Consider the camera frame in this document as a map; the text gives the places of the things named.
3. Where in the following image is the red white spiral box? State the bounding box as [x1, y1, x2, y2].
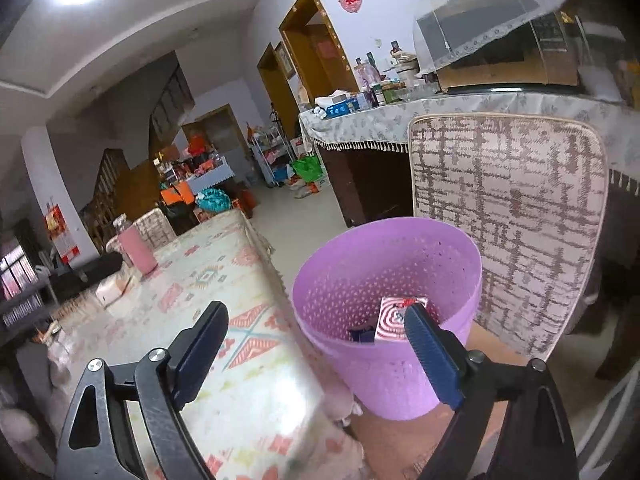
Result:
[375, 297, 431, 341]

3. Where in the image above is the blue white tissue packet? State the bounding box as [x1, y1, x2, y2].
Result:
[349, 326, 375, 344]

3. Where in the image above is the purple trash basket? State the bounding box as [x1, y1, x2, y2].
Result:
[292, 217, 483, 420]

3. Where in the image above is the white tissue pack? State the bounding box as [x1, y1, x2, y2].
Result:
[94, 271, 131, 308]

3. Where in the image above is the pink thermos bottle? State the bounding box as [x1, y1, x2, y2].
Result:
[114, 214, 157, 276]

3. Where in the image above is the patterned chair behind bottle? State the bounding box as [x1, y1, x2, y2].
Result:
[113, 207, 177, 250]

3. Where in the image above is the patterned chair beside basket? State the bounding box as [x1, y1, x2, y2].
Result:
[408, 113, 608, 359]

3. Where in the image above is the green bag on floor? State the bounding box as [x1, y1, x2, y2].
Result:
[291, 155, 324, 184]

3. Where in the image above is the sideboard with lace cloth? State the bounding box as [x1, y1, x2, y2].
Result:
[299, 92, 639, 238]

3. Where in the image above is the blue box on sideboard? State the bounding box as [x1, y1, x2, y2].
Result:
[326, 98, 360, 118]

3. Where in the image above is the covered microwave oven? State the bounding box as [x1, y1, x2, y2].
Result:
[413, 0, 579, 91]

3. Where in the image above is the red wall calendar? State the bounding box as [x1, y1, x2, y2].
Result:
[44, 205, 79, 264]

